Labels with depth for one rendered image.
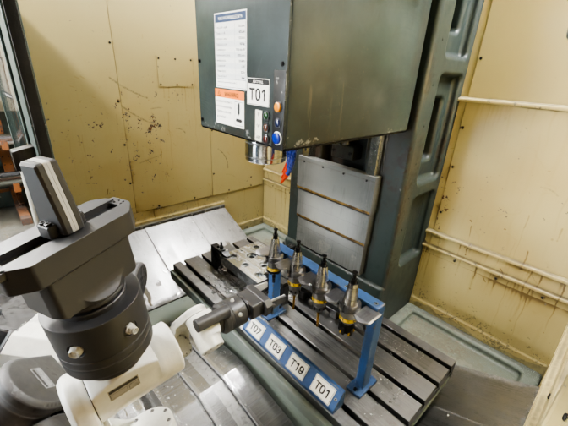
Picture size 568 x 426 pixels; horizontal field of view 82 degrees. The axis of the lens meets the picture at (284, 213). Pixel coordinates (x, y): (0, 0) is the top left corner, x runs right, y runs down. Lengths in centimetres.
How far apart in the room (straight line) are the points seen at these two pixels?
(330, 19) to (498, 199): 111
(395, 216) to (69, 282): 135
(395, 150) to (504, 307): 92
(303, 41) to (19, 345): 83
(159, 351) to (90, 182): 172
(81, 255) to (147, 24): 188
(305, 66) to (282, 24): 11
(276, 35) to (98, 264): 71
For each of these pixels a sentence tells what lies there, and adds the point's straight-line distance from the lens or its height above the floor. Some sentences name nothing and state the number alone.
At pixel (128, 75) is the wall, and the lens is 208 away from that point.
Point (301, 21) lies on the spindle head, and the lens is 90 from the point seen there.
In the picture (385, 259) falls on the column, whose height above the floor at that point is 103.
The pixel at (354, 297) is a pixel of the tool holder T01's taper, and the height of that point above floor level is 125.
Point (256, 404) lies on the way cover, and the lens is 132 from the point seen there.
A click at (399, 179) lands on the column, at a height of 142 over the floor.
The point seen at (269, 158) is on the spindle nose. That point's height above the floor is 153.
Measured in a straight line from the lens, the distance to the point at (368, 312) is 98.
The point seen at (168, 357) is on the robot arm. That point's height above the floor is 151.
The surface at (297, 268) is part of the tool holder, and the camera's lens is 107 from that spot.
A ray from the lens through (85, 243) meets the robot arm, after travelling 32.
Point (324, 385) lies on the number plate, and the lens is 114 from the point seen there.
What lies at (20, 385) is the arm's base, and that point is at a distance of 59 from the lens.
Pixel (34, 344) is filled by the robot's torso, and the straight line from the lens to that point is 71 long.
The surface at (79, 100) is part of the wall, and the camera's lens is 201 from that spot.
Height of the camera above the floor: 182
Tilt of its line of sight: 24 degrees down
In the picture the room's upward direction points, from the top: 3 degrees clockwise
